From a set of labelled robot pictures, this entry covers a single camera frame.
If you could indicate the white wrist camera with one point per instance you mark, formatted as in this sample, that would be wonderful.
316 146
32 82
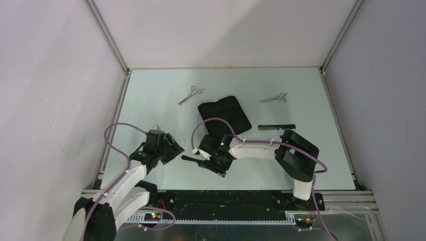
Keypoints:
198 151
155 128

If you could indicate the silver scissors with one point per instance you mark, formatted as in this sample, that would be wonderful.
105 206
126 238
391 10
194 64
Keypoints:
193 91
281 97

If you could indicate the left aluminium frame post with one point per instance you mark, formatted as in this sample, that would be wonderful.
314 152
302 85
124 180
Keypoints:
108 37

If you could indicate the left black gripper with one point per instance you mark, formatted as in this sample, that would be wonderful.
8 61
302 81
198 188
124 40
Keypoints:
175 148

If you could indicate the black handled comb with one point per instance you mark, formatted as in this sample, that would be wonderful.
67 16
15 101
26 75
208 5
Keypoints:
200 163

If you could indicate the left silver scissors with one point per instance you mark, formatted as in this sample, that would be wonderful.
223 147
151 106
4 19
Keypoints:
193 91

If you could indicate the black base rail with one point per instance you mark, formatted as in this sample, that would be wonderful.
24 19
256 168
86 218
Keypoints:
239 206

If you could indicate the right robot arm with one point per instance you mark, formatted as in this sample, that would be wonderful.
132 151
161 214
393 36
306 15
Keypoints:
296 156

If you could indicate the right aluminium frame post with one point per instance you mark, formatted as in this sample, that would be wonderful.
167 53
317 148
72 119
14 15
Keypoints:
342 33

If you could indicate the black straight comb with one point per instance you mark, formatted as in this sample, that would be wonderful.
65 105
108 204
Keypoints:
276 127

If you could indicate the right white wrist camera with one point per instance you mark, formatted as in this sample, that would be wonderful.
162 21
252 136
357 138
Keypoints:
198 151

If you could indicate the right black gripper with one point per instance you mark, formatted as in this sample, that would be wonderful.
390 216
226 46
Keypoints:
219 169

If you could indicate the right silver scissors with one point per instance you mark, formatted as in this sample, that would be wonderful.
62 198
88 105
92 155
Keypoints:
281 97

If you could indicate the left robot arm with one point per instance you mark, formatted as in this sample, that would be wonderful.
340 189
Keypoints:
100 216

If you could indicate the black zippered tool case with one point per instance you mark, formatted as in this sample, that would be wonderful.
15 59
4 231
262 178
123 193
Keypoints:
228 109

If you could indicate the aluminium frame post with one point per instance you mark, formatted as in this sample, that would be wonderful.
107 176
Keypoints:
342 33
108 37

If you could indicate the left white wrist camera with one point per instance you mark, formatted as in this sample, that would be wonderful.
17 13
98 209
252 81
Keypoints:
155 128

